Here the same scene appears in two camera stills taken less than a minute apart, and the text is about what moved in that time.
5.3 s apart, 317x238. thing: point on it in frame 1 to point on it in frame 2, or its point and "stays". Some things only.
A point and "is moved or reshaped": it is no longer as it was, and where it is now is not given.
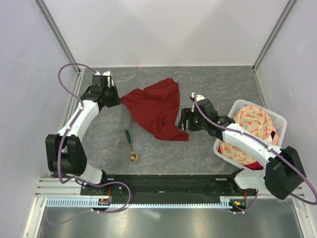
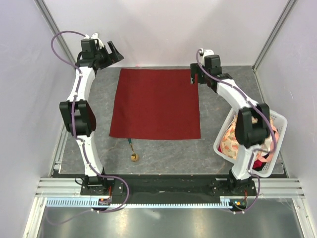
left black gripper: x=117 y=101 to x=116 y=56
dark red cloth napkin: x=156 y=108 is moved or reshaped
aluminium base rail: x=49 y=187 stays
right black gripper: x=186 y=114 to x=194 y=69
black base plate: x=167 y=186 stays
